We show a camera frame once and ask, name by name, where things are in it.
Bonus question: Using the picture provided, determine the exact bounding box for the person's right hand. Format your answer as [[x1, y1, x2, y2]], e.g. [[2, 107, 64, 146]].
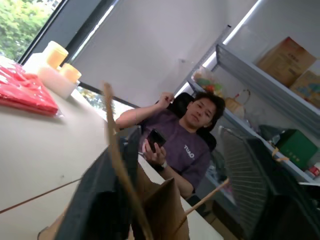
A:
[[156, 91, 175, 110]]

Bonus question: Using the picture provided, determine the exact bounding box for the red and white can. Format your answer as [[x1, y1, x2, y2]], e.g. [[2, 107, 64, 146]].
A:
[[308, 165, 320, 180]]

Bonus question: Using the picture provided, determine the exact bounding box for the brown paper bag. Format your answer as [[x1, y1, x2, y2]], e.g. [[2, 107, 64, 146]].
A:
[[37, 81, 231, 240]]

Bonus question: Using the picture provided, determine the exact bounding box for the printed cardboard box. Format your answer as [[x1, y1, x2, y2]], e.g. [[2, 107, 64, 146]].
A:
[[289, 69, 320, 109]]

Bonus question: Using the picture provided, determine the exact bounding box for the woven basket with handle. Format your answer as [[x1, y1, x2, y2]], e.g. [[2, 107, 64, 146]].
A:
[[224, 89, 251, 119]]

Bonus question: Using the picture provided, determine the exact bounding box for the white plastic container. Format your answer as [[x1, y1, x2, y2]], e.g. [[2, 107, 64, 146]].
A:
[[36, 65, 79, 100], [23, 52, 49, 75]]

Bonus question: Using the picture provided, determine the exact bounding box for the short yellow lidded jar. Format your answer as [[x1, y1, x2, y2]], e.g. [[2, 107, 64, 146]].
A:
[[59, 62, 83, 84]]

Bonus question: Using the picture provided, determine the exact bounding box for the tall yellow lidded jar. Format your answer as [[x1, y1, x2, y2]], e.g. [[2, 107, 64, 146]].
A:
[[41, 40, 69, 70]]

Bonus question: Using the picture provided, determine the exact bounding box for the person's left hand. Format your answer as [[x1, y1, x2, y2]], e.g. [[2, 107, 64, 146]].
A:
[[141, 139, 168, 168]]

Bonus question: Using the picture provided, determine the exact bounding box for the large brown cardboard box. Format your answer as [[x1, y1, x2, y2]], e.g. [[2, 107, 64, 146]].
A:
[[256, 36, 317, 88]]

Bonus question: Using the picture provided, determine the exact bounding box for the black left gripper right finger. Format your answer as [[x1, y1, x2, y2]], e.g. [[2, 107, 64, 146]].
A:
[[219, 126, 320, 240]]

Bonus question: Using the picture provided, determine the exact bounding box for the black smartphone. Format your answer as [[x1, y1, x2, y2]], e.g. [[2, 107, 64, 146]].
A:
[[145, 128, 167, 154]]

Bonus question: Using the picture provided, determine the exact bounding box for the black wristwatch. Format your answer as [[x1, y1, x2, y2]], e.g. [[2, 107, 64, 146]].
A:
[[153, 160, 168, 173]]

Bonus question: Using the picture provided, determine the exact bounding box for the person in purple shirt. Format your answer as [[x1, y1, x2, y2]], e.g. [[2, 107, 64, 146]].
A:
[[115, 90, 227, 201]]

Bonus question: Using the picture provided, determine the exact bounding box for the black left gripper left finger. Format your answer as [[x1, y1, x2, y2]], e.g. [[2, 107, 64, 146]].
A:
[[55, 126, 143, 240]]

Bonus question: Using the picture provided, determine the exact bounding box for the dark window frame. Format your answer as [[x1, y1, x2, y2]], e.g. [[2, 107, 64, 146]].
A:
[[18, 0, 141, 109]]

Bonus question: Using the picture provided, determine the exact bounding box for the clear bag of colourful toys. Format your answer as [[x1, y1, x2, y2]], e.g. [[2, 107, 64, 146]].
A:
[[193, 66, 225, 98]]

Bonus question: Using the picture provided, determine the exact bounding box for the red plastic package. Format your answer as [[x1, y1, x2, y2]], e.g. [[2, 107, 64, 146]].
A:
[[0, 62, 61, 116]]

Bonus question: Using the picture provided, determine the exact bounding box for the grey metal shelf rack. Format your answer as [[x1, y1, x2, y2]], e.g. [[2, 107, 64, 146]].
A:
[[174, 24, 320, 186]]

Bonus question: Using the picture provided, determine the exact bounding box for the green box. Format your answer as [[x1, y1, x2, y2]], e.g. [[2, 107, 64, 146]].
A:
[[275, 128, 319, 170]]

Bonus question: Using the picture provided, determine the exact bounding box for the dark grey bag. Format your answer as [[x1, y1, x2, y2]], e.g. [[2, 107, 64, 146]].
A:
[[258, 123, 286, 146]]

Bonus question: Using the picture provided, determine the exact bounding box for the black office chair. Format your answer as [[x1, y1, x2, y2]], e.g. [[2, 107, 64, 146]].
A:
[[154, 91, 218, 216]]

